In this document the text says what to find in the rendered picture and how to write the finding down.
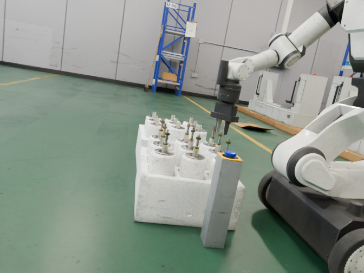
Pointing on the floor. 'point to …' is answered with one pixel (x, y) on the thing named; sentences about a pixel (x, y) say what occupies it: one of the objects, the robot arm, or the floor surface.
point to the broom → (152, 64)
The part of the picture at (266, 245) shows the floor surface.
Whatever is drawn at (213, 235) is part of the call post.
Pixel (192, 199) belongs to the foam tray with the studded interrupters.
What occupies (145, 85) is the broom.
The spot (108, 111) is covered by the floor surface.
